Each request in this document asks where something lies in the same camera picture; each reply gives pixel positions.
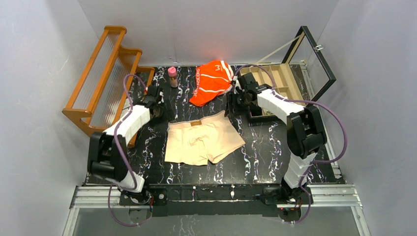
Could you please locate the beige boxer underwear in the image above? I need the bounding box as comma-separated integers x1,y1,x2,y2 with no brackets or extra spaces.
164,111,245,166

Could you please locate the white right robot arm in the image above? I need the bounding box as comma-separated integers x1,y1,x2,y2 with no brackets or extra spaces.
226,73,327,196

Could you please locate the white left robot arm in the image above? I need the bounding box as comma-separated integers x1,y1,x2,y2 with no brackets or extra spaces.
87,86,173,193

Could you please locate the orange boxer underwear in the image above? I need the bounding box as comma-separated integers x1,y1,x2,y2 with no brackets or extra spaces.
189,60,234,107

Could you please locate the pink capped bottle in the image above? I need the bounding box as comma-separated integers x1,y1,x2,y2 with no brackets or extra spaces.
167,67,179,88

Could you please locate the orange wooden shelf rack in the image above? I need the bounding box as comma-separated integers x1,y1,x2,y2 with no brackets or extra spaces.
62,26,155,136

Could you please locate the black compartment storage box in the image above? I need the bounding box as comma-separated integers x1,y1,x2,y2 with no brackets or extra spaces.
238,26,337,124

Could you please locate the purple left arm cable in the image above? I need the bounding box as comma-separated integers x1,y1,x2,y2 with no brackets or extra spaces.
107,73,154,228

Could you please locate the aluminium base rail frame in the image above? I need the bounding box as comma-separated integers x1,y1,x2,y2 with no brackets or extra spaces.
63,63,372,236

